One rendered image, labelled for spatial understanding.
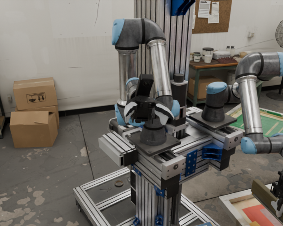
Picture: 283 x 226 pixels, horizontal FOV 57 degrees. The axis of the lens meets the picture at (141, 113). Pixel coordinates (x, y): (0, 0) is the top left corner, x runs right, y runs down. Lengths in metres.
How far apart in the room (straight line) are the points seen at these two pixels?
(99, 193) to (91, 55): 2.56
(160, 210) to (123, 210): 0.52
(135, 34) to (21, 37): 3.42
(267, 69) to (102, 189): 1.98
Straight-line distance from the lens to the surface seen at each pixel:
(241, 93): 1.31
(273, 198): 1.42
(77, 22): 4.48
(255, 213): 1.60
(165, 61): 1.19
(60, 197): 3.10
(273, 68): 1.38
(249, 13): 5.70
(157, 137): 1.42
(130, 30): 1.23
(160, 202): 2.08
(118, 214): 2.53
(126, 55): 1.26
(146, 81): 0.86
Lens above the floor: 2.02
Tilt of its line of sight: 25 degrees down
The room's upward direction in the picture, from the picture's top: straight up
